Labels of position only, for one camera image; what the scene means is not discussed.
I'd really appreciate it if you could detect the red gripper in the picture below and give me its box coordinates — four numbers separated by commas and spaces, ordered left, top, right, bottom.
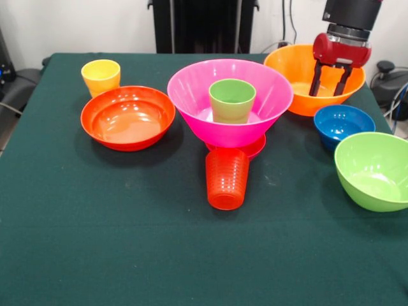
308, 33, 373, 98

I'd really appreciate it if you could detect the large orange bowl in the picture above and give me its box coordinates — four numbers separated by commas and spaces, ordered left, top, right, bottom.
263, 44, 367, 117

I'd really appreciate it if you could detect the small magenta bowl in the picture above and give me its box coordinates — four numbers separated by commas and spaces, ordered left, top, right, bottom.
205, 133, 267, 160

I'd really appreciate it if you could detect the green cup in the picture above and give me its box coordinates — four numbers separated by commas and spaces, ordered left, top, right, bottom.
208, 78, 257, 124

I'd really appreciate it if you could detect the large pink bowl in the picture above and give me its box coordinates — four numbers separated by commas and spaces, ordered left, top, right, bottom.
166, 59, 295, 149

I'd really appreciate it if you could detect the orange-red ribbed cup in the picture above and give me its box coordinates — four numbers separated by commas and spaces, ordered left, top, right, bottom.
205, 149, 251, 211

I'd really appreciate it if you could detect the small dark blue bowl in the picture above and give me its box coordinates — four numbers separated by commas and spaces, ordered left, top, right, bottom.
313, 104, 376, 151

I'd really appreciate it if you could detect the light green bowl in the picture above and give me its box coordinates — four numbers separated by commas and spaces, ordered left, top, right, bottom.
333, 131, 408, 213

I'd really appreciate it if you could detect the dark green tablecloth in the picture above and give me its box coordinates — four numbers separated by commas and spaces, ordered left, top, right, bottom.
0, 52, 408, 306

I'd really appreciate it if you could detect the red shallow bowl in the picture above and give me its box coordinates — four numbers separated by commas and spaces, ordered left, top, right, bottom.
80, 85, 177, 152

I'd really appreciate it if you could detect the yellow cup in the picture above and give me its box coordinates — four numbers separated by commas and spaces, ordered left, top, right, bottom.
80, 59, 121, 98

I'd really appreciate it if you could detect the black equipment box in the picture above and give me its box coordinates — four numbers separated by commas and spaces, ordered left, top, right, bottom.
0, 27, 17, 93

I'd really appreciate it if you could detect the black wall cable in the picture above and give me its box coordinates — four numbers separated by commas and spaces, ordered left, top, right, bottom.
281, 0, 298, 48

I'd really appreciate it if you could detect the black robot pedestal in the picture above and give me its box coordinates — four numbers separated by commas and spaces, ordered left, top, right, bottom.
148, 0, 261, 54

